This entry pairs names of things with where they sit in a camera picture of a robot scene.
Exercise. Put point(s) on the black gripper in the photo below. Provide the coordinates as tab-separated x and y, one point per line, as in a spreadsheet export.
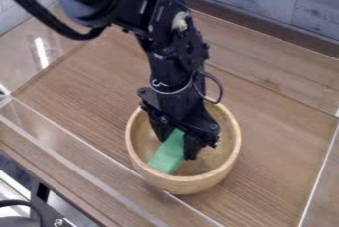
181	110

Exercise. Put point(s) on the green rectangular block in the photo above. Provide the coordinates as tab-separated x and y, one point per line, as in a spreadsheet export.
167	157

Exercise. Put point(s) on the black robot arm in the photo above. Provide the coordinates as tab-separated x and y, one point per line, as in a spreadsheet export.
163	27

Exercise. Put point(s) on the round wooden bowl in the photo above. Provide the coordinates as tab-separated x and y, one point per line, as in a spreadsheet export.
198	175

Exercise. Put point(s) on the clear acrylic enclosure wall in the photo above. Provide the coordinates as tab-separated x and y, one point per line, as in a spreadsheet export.
63	124

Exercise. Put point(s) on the black table leg bracket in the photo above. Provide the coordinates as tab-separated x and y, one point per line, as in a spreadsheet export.
52	217

